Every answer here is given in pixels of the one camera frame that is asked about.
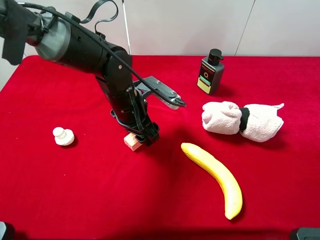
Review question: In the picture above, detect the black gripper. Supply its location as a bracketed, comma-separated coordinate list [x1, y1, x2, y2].
[96, 74, 160, 146]

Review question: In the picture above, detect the beige wooden block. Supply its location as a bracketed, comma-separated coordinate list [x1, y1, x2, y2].
[123, 133, 142, 152]

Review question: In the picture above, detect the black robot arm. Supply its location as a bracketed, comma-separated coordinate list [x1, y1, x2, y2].
[0, 0, 159, 145]

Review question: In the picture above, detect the white mushroom-shaped object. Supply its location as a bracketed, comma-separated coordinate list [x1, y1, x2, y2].
[52, 127, 75, 146]

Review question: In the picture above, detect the rolled pink towel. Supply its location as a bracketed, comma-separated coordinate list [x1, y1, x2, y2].
[201, 101, 285, 143]

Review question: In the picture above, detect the black pump soap bottle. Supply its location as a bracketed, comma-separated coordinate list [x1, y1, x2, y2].
[197, 48, 225, 95]

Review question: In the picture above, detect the red velvet tablecloth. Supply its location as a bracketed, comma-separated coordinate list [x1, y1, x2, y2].
[0, 56, 320, 240]

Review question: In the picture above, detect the black elastic band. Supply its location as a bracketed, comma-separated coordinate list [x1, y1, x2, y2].
[239, 107, 250, 132]

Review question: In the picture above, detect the yellow banana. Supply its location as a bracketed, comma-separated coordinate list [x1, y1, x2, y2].
[180, 142, 243, 220]

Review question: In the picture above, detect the black base corner right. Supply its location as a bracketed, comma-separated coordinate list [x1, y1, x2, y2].
[289, 227, 320, 240]

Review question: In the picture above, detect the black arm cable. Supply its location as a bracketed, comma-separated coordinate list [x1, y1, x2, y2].
[14, 0, 188, 107]

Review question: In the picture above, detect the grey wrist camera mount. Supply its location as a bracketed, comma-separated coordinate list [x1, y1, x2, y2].
[133, 76, 187, 110]

